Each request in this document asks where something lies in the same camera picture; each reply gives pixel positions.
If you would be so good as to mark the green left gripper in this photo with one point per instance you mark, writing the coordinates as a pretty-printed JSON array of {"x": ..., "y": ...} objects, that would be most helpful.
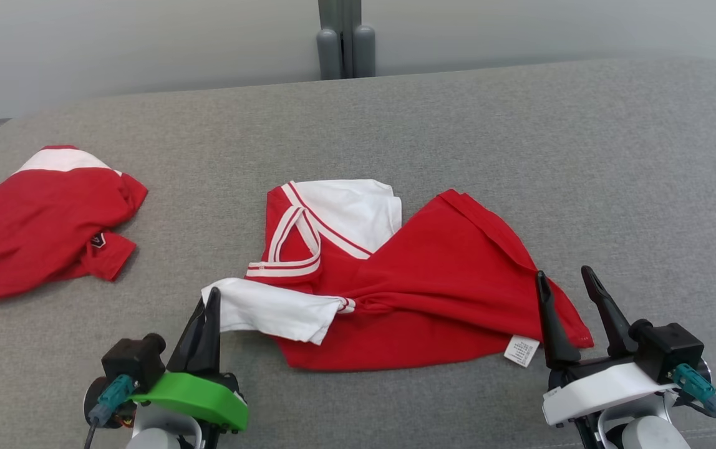
[{"x": 202, "y": 396}]

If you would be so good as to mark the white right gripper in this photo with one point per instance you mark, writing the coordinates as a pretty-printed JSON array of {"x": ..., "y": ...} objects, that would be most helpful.
[{"x": 601, "y": 386}]

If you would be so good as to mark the red jersey with white sleeves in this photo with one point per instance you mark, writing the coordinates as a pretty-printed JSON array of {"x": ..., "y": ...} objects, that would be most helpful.
[{"x": 433, "y": 280}]

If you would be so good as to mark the grey fabric sofa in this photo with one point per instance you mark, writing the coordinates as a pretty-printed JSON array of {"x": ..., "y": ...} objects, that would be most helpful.
[{"x": 395, "y": 125}]

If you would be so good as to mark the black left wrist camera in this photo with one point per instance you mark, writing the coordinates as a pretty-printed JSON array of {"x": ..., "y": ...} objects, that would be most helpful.
[{"x": 136, "y": 362}]

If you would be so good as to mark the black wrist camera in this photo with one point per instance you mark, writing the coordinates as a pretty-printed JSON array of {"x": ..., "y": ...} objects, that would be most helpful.
[
  {"x": 670, "y": 349},
  {"x": 136, "y": 362}
]

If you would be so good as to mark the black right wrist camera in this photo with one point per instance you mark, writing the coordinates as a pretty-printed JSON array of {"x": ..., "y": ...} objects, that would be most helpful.
[{"x": 670, "y": 349}]

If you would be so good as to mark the grey partition post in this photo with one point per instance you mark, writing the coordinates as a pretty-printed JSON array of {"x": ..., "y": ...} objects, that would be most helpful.
[{"x": 345, "y": 37}]

